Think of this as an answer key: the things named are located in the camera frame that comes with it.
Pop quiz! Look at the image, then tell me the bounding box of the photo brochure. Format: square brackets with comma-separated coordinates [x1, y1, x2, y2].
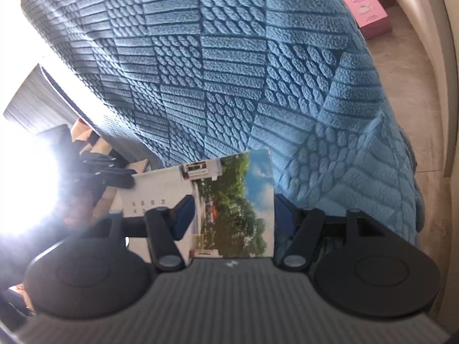
[118, 148, 275, 262]

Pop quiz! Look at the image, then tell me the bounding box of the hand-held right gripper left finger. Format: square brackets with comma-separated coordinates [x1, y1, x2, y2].
[104, 193, 196, 271]

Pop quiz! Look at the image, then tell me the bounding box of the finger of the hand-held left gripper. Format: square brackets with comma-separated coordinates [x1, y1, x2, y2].
[95, 169, 137, 190]
[81, 153, 128, 173]

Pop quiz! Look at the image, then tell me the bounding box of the pink cardboard box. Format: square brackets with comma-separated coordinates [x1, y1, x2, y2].
[334, 0, 388, 41]

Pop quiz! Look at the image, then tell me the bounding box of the blue quilted seat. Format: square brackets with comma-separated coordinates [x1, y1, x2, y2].
[20, 0, 425, 259]

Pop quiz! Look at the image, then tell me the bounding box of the grey curtain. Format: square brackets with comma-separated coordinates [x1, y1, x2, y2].
[2, 62, 92, 133]

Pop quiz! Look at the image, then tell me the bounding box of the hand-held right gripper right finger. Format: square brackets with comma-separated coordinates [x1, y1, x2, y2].
[275, 194, 386, 270]

